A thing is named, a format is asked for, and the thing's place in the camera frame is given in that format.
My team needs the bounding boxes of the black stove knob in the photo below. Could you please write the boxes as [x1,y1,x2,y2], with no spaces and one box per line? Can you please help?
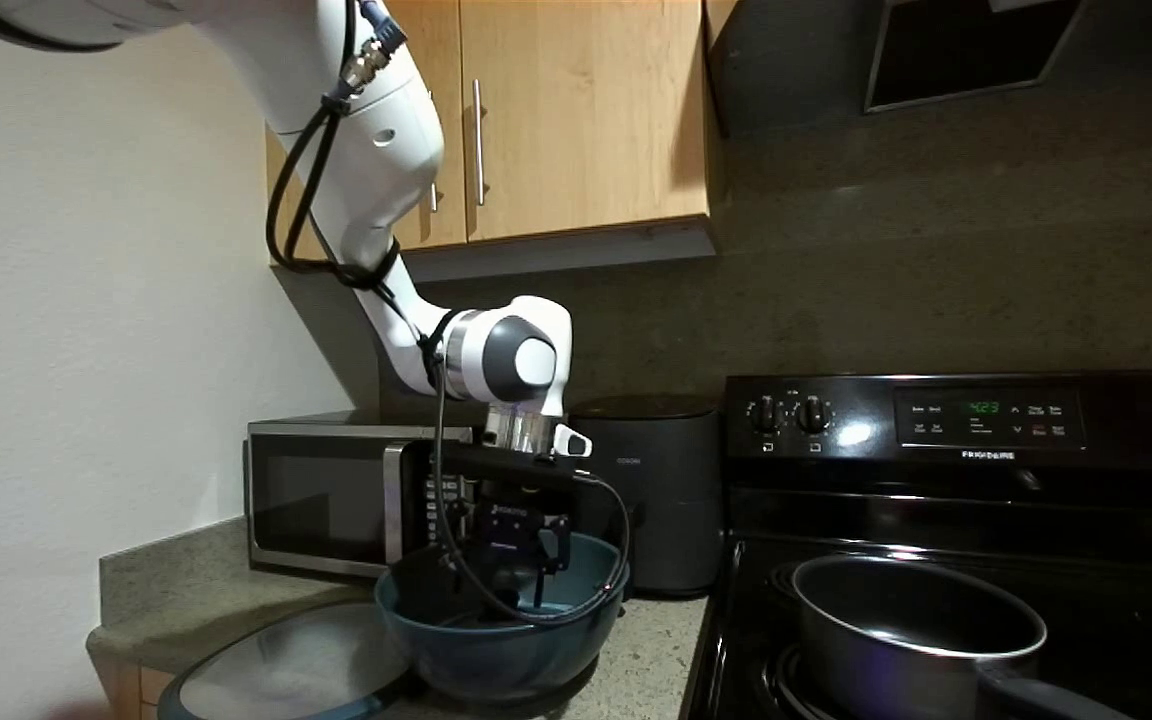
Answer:
[745,394,786,438]
[788,394,837,439]

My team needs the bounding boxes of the black pan with grey handle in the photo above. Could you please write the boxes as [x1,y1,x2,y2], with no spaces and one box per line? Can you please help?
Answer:
[772,549,1140,720]

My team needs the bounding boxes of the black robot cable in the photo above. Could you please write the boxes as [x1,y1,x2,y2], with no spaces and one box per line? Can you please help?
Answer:
[266,26,638,634]

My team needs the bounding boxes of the wooden upper cabinet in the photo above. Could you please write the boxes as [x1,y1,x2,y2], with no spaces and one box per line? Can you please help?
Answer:
[266,0,722,290]

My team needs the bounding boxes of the dark blue bowl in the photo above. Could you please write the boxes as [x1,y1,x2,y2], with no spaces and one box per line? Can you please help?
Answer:
[374,525,634,705]

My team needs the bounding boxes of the black electric stove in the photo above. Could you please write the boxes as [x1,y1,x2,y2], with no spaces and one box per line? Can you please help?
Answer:
[677,369,1152,720]

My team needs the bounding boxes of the stainless steel microwave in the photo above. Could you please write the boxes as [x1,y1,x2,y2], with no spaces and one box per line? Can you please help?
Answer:
[243,414,567,585]

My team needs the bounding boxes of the dark grey oval dish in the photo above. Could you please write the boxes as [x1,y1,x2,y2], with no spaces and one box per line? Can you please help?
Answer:
[157,596,425,720]

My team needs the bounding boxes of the dark range hood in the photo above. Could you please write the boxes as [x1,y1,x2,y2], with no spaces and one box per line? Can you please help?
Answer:
[864,0,1090,118]

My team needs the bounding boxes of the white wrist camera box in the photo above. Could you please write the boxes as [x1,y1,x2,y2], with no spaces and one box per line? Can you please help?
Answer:
[545,415,600,463]

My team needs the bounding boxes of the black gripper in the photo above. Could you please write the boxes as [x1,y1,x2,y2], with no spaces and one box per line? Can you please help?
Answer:
[450,443,600,607]

